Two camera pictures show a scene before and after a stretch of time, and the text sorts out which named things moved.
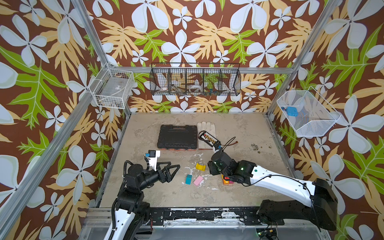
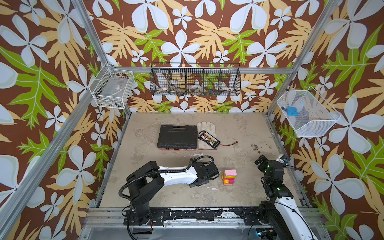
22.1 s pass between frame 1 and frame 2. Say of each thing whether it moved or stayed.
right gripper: moved
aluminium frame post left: stayed
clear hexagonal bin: stayed
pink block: moved
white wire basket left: stayed
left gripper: moved
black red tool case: stayed
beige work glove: stayed
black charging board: stayed
